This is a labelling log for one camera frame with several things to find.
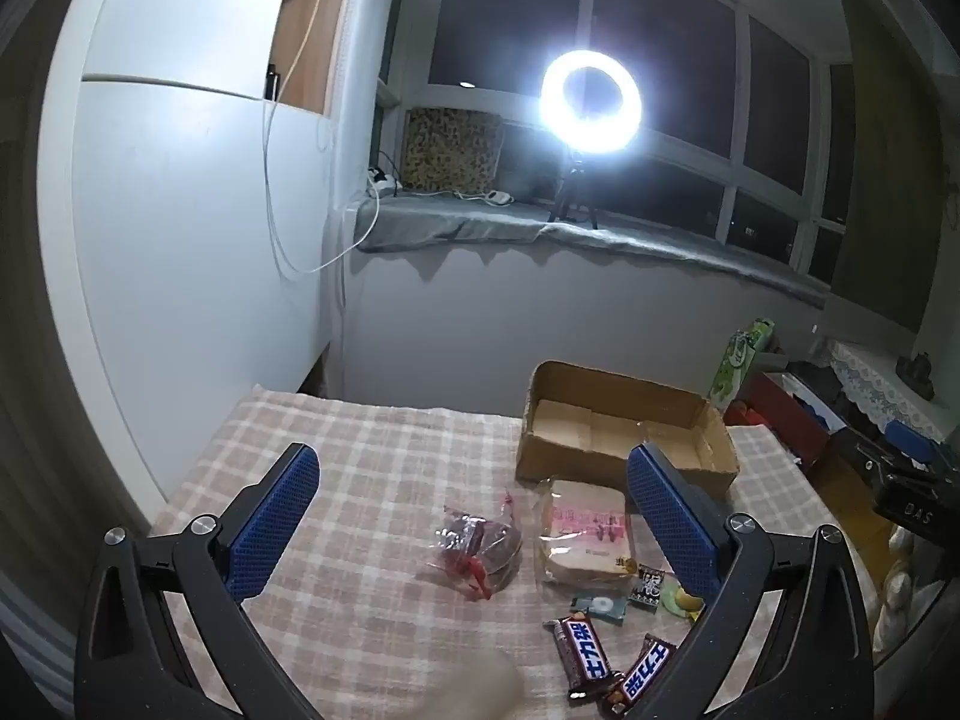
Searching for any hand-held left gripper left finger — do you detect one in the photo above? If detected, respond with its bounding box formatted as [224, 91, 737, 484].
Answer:
[75, 442, 323, 720]

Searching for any dark ornament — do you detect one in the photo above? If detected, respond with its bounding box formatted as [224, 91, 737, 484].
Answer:
[896, 351, 937, 400]

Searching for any white framed window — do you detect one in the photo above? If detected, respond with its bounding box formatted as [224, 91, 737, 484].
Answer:
[382, 0, 860, 278]

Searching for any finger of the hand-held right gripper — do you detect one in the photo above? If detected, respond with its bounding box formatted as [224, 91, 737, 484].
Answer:
[883, 420, 942, 466]

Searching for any grey windowsill blanket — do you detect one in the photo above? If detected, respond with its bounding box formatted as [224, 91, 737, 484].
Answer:
[354, 191, 833, 308]

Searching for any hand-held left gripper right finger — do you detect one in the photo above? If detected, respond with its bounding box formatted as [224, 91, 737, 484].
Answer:
[626, 442, 878, 720]

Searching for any white lace cloth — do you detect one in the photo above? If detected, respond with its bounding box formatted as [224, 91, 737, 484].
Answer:
[825, 341, 953, 443]

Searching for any black patterned snack packet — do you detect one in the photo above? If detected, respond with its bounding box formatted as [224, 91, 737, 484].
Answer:
[627, 562, 667, 610]

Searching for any green carton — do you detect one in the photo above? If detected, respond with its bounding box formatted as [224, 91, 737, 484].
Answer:
[707, 317, 777, 410]

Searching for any white cable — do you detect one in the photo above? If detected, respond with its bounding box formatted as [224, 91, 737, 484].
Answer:
[259, 0, 361, 276]

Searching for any red storage box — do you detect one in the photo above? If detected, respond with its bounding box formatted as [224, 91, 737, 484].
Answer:
[739, 371, 833, 466]

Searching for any plaid blanket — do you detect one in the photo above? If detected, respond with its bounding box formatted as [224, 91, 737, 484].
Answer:
[150, 384, 878, 720]

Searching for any clear bag of red candies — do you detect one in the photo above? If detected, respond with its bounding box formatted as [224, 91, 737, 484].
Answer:
[427, 491, 526, 602]

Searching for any yellow candy packet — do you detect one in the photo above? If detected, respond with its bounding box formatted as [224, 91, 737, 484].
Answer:
[660, 577, 706, 620]

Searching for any cardboard box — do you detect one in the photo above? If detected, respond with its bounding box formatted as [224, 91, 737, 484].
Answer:
[514, 360, 740, 500]

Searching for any cream cloth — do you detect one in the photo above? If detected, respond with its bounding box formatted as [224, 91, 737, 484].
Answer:
[874, 525, 927, 661]

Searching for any leopard print cushion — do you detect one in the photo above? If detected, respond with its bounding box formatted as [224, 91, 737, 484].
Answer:
[401, 106, 505, 194]

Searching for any ring light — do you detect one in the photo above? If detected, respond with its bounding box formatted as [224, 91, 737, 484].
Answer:
[540, 49, 644, 151]

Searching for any dark cloth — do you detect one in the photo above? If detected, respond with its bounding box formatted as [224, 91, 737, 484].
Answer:
[784, 361, 848, 421]

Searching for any clear bread packet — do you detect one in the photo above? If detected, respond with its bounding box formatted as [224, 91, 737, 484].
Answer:
[534, 477, 640, 587]

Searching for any green candy packet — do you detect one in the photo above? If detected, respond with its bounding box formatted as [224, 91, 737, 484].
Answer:
[571, 592, 629, 625]

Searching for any white wardrobe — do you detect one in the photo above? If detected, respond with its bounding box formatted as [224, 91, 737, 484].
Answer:
[37, 0, 353, 511]

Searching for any olive curtain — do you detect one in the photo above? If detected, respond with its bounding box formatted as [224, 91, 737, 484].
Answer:
[829, 0, 960, 331]

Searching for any brown chocolate bar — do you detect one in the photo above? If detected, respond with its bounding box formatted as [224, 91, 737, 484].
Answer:
[544, 613, 625, 702]
[600, 634, 678, 717]

